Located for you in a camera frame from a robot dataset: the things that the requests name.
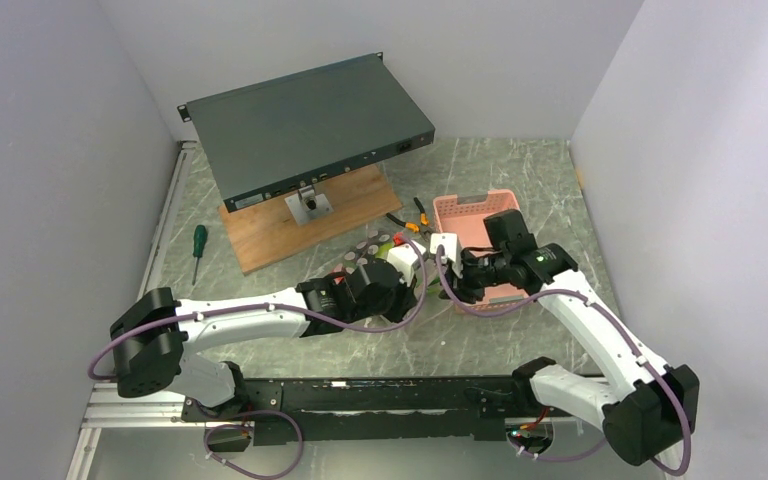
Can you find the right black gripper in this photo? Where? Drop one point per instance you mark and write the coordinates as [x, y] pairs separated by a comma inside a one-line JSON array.
[[463, 287]]

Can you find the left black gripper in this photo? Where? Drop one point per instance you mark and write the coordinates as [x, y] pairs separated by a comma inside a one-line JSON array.
[[407, 300]]

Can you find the green fake bean pod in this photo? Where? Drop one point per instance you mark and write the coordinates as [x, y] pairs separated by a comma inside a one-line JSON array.
[[433, 288]]

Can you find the clear zip top bag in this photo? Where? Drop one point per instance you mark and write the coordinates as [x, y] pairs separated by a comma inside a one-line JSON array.
[[376, 247]]

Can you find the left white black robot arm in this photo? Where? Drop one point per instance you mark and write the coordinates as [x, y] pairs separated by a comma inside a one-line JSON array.
[[157, 344]]

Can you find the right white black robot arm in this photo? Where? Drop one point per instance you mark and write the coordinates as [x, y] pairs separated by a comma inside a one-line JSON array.
[[645, 408]]

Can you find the pink perforated plastic basket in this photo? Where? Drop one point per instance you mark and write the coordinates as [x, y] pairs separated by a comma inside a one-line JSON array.
[[477, 218]]

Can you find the orange black pliers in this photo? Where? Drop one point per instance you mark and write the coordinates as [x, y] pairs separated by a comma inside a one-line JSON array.
[[421, 227]]

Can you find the brown wooden board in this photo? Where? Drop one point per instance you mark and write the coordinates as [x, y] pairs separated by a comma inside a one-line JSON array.
[[277, 228]]

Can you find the dark grey rack server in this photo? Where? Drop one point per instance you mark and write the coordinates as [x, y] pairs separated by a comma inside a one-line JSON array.
[[281, 135]]

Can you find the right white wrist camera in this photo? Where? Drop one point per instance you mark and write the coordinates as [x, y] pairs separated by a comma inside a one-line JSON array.
[[448, 246]]

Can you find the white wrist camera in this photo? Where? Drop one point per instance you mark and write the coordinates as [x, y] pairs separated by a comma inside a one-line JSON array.
[[448, 246], [406, 261]]

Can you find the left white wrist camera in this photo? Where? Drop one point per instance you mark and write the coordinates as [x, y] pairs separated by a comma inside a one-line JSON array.
[[406, 261]]

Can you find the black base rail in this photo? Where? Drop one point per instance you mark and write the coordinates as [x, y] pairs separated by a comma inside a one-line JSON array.
[[482, 408]]

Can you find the metal bracket with knob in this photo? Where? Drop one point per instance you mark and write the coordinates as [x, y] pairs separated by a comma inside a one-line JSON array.
[[307, 204]]

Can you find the green handled screwdriver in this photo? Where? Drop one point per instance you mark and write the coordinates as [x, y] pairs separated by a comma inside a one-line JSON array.
[[200, 238]]

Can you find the aluminium frame rail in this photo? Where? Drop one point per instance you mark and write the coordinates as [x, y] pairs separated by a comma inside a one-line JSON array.
[[104, 411]]

